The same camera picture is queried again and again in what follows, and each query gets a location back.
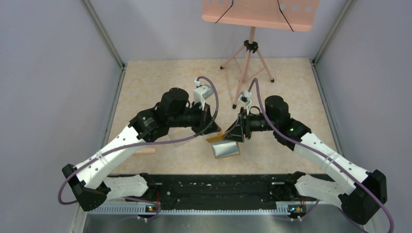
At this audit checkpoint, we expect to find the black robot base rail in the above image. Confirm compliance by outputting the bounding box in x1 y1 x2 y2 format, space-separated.
95 173 351 211

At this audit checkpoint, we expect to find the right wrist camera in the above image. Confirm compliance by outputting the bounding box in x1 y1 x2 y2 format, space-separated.
238 91 252 106

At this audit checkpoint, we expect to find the wooden handle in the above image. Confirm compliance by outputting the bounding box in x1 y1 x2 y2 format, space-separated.
134 148 156 155

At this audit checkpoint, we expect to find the purple cable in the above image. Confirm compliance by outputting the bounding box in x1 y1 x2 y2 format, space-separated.
58 76 220 222
247 78 395 233

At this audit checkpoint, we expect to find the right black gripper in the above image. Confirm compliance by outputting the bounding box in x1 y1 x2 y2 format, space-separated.
223 107 277 142

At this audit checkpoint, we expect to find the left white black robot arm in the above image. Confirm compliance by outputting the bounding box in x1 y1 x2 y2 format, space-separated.
62 84 220 212

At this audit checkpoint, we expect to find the pink music stand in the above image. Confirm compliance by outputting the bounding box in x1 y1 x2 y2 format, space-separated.
202 0 320 98

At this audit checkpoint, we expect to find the orange leather card holder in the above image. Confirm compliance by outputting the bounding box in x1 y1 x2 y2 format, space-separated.
206 131 240 159

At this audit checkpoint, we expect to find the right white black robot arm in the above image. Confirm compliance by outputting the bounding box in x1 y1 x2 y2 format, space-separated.
223 92 387 225

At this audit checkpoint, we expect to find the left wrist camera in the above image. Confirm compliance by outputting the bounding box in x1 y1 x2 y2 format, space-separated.
193 80 214 110

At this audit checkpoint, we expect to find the clear plastic card box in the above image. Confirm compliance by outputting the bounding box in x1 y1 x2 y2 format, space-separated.
168 133 187 148

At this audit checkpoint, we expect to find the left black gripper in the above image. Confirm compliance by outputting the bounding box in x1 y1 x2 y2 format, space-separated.
169 100 221 135

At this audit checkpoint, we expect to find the white slotted cable duct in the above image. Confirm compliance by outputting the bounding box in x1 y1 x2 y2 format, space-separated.
89 204 303 216

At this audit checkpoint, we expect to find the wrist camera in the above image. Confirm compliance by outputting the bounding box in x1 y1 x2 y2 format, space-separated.
193 80 214 110
238 91 252 106

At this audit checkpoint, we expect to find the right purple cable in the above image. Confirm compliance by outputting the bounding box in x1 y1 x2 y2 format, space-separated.
247 78 395 233

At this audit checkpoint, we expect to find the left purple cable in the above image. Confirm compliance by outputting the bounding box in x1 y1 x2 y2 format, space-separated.
58 76 220 222

